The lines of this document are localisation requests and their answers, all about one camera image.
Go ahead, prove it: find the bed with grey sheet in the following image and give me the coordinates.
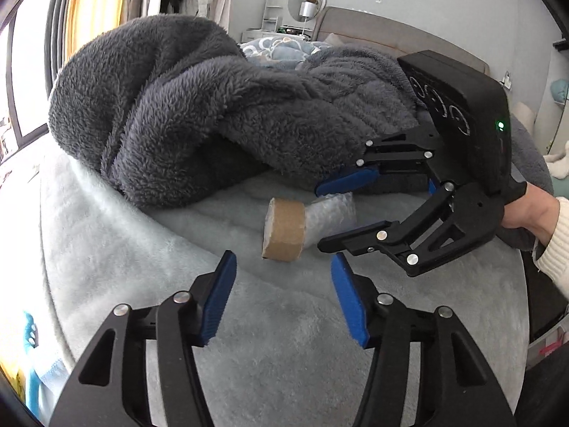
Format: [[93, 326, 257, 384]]
[[38, 147, 532, 427]]

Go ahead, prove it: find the yellow curtain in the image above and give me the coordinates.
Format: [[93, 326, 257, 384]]
[[67, 0, 129, 58]]

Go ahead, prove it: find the person's right hand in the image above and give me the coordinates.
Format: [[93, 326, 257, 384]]
[[501, 183, 561, 246]]

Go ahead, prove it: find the white shelf organizer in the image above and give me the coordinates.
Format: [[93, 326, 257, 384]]
[[262, 0, 289, 32]]

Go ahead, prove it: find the teal plush item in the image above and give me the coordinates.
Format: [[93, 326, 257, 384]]
[[550, 79, 569, 106]]

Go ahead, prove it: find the white plush toy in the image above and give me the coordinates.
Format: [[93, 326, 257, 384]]
[[543, 140, 569, 178]]

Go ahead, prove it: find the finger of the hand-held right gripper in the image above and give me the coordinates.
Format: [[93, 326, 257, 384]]
[[317, 180, 506, 278], [315, 123, 455, 197]]

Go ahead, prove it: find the brown padded headboard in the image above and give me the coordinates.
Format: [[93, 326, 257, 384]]
[[313, 6, 490, 76]]

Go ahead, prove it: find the dark grey curtain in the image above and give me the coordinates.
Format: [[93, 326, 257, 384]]
[[44, 0, 76, 90]]

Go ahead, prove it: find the dark grey fleece blanket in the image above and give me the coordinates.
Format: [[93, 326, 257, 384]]
[[48, 14, 554, 254]]

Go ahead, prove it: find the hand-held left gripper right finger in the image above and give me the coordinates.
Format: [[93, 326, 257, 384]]
[[330, 252, 517, 427]]

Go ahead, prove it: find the glass sliding door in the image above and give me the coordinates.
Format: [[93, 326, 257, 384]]
[[0, 0, 52, 161]]

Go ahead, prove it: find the teal foam toy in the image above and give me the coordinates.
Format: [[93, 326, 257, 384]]
[[23, 311, 38, 348]]

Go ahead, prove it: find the blue patterned quilt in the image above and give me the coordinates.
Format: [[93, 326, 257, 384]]
[[240, 38, 339, 69]]

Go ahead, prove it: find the brown cardboard roll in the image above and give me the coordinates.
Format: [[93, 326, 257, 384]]
[[261, 198, 307, 262]]

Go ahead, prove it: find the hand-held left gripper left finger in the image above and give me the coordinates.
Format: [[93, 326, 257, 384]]
[[49, 250, 238, 427]]

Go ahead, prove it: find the white dressing table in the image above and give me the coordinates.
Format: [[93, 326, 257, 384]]
[[242, 27, 314, 43]]

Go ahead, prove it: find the clear bubble wrap piece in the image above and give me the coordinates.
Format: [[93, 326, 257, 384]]
[[302, 193, 357, 247]]

